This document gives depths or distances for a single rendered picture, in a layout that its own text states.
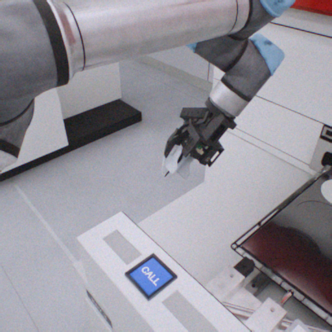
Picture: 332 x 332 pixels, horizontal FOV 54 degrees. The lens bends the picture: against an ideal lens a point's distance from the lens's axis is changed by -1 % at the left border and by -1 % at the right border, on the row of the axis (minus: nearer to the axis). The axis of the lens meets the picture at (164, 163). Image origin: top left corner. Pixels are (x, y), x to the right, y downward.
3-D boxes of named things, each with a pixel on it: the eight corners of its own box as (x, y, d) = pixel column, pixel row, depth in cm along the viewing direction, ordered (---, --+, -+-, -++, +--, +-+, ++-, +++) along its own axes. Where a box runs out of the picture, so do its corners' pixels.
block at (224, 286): (227, 273, 58) (229, 263, 56) (242, 286, 56) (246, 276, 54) (196, 301, 54) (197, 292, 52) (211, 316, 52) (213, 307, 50)
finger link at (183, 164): (169, 189, 75) (193, 159, 71) (163, 172, 79) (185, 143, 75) (179, 192, 76) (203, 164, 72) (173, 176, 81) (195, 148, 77)
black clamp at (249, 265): (244, 262, 60) (246, 253, 58) (253, 270, 58) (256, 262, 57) (231, 273, 58) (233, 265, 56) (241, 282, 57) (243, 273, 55)
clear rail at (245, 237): (326, 166, 81) (327, 162, 80) (331, 169, 80) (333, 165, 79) (228, 248, 62) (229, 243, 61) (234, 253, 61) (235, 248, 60)
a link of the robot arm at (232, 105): (214, 74, 67) (242, 91, 72) (201, 92, 69) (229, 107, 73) (229, 91, 62) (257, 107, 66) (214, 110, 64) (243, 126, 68)
